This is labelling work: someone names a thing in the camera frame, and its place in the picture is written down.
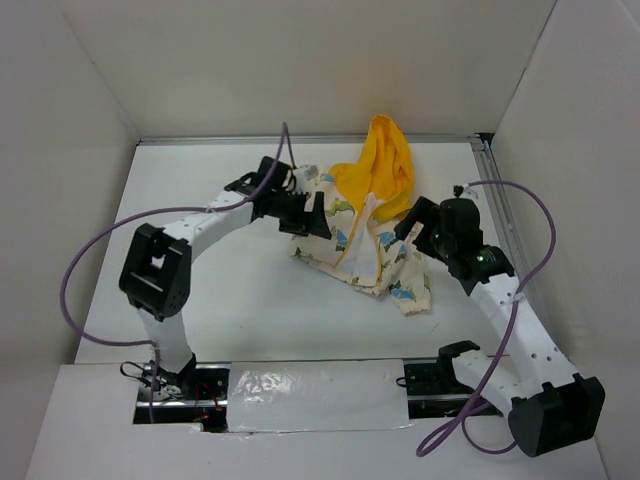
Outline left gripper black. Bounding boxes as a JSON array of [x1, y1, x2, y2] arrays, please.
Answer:
[[268, 188, 330, 239]]

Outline cream dinosaur print yellow-hood jacket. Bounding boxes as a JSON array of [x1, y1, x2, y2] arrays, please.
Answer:
[[289, 115, 432, 316]]

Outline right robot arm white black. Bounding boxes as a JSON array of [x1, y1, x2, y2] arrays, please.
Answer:
[[395, 197, 605, 457]]

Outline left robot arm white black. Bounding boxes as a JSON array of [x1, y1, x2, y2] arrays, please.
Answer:
[[119, 157, 331, 399]]

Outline silver tape patch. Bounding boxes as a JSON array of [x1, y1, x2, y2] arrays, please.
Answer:
[[226, 359, 412, 433]]

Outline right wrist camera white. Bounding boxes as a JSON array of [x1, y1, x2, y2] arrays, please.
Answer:
[[453, 184, 479, 201]]

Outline aluminium frame rail back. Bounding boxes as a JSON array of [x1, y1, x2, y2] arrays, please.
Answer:
[[139, 133, 484, 146]]

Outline aluminium frame rail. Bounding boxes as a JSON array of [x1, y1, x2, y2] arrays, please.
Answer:
[[139, 133, 484, 146], [465, 133, 549, 279]]

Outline aluminium frame rail right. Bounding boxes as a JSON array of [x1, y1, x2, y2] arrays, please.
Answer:
[[465, 133, 549, 279]]

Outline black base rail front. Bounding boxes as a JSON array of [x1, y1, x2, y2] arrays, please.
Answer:
[[119, 355, 501, 431]]

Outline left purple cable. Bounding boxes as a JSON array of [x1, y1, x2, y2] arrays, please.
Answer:
[[59, 121, 296, 421]]

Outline purple cable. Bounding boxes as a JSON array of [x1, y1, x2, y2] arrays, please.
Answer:
[[59, 121, 296, 421], [416, 180, 558, 459]]

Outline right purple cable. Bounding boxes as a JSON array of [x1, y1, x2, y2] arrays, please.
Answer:
[[416, 180, 558, 459]]

